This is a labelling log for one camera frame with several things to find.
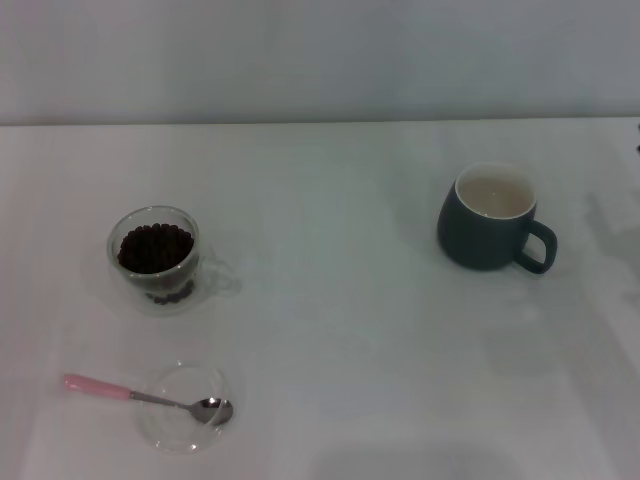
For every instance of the dark green ceramic mug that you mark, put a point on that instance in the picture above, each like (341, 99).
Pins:
(460, 235)

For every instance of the coffee beans pile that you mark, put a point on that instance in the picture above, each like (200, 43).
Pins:
(155, 250)

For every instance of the clear glass saucer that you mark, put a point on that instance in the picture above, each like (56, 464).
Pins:
(170, 436)

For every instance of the double-wall glass cup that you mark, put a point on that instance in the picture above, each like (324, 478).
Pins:
(150, 289)

